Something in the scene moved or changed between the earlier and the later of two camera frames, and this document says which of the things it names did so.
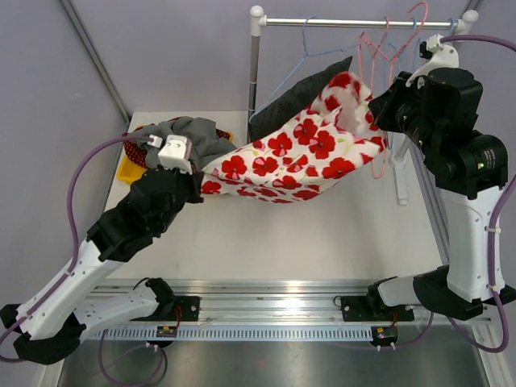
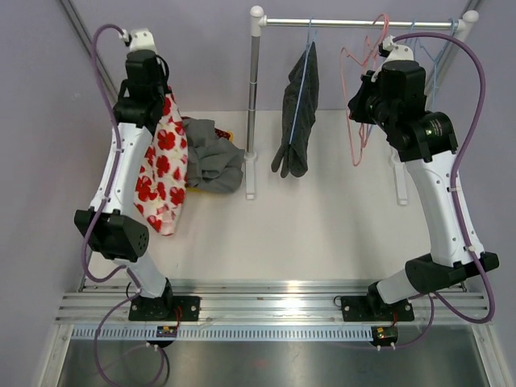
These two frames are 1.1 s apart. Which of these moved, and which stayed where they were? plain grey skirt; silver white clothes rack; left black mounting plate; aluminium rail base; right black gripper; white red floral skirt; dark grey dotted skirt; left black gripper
Moved: left black gripper; right black gripper; white red floral skirt; dark grey dotted skirt
Stayed: aluminium rail base; plain grey skirt; left black mounting plate; silver white clothes rack
